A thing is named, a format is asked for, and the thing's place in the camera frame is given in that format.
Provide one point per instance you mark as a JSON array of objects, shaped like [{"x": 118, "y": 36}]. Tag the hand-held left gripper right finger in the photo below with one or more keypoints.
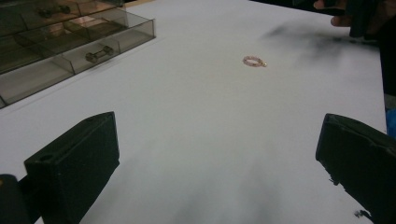
[{"x": 361, "y": 155}]

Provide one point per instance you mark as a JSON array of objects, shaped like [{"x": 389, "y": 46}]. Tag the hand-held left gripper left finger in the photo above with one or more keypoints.
[{"x": 74, "y": 168}]

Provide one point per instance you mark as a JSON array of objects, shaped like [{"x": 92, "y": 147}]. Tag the smoked clear compartment organizer box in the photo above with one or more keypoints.
[{"x": 62, "y": 40}]

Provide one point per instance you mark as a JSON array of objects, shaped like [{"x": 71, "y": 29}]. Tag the small metal dumbbell-shaped earring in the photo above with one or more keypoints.
[
  {"x": 53, "y": 11},
  {"x": 99, "y": 54}
]

